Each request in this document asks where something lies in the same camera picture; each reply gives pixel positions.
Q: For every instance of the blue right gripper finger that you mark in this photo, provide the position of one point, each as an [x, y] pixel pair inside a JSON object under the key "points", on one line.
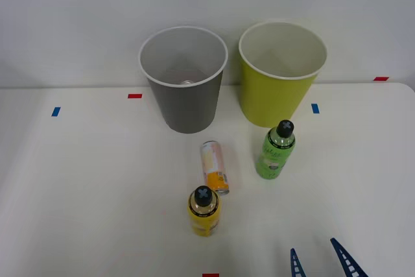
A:
{"points": [[296, 265], [350, 262]]}

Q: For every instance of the red drink can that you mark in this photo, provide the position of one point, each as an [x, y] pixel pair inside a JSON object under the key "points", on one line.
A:
{"points": [[187, 82]]}

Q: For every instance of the yellow bottle with black cap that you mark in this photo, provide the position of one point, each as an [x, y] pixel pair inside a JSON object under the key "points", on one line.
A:
{"points": [[204, 215]]}

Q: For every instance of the green bottle with black cap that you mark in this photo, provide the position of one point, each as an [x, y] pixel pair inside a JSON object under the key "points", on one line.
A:
{"points": [[275, 157]]}

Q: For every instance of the white and orange drink can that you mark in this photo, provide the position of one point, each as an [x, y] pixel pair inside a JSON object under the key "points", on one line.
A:
{"points": [[214, 166]]}

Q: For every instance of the yellow-green plastic waste bin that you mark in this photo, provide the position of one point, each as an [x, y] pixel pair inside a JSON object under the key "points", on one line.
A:
{"points": [[272, 102]]}

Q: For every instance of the grey plastic waste bin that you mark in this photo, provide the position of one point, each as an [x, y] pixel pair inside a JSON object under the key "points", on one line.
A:
{"points": [[188, 108]]}

